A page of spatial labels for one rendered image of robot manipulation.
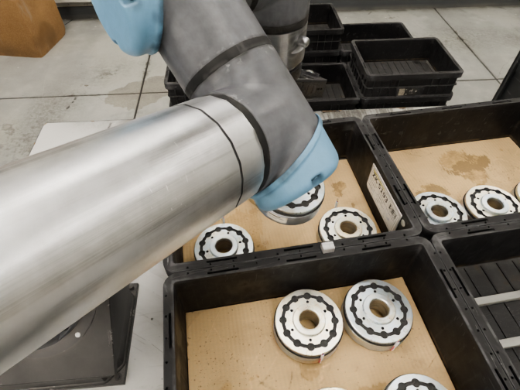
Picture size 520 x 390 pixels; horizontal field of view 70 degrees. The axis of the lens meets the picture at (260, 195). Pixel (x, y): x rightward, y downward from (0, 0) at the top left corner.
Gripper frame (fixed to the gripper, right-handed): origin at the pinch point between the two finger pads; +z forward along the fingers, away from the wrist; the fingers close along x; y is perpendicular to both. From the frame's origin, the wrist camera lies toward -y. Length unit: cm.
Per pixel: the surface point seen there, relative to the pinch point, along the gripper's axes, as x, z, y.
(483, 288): 35.5, 16.5, -10.2
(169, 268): -6.4, 6.7, 17.8
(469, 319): 31.7, 6.4, 3.4
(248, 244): -1.5, 13.4, 4.9
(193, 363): 1.5, 16.7, 24.6
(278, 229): 0.3, 16.6, -2.6
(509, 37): 39, 98, -311
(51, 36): -256, 94, -117
